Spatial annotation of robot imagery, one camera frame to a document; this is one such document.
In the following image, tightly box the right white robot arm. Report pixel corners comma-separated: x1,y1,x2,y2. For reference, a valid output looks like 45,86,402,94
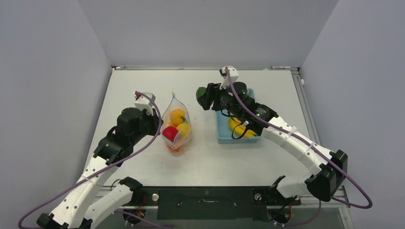
196,82,348,204

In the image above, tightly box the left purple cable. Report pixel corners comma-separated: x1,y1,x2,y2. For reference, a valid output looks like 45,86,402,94
17,91,162,229

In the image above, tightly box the blue plastic basket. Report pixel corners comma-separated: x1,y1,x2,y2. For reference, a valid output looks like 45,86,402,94
215,88,263,145

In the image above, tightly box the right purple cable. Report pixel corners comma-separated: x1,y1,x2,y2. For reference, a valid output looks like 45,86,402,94
224,67,373,210

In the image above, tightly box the clear zip top bag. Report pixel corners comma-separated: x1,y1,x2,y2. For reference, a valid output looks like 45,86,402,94
160,92,193,148

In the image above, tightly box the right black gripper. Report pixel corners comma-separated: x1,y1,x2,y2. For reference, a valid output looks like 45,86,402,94
199,81,243,118

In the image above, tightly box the yellow banana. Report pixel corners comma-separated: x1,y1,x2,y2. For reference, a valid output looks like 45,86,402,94
228,117,257,137

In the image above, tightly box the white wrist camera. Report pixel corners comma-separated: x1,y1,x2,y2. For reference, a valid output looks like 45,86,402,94
134,91,154,115
219,66,239,90

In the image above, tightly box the orange yellow mango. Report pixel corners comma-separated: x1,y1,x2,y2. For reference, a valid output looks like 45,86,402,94
176,122,191,139

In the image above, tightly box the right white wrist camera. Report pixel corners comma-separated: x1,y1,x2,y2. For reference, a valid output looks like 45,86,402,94
219,66,239,90

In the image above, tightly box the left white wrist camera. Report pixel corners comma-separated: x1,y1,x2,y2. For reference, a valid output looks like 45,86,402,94
134,91,154,115

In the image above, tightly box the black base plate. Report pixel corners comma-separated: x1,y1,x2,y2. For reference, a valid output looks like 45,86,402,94
132,187,282,219

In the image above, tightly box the purple cable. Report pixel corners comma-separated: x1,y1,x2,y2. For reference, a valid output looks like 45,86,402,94
224,67,373,210
17,91,162,229

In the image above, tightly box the red apple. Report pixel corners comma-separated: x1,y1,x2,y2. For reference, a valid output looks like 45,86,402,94
162,126,179,143

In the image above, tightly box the orange fruit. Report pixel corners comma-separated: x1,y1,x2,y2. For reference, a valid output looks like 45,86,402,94
166,145,182,153

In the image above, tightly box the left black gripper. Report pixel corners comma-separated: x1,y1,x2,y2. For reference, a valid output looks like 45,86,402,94
129,108,163,145

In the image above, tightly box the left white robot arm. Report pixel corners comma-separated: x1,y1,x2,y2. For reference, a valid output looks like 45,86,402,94
37,107,162,229

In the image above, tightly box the green lime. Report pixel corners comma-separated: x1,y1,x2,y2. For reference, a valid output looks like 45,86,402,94
196,87,207,100

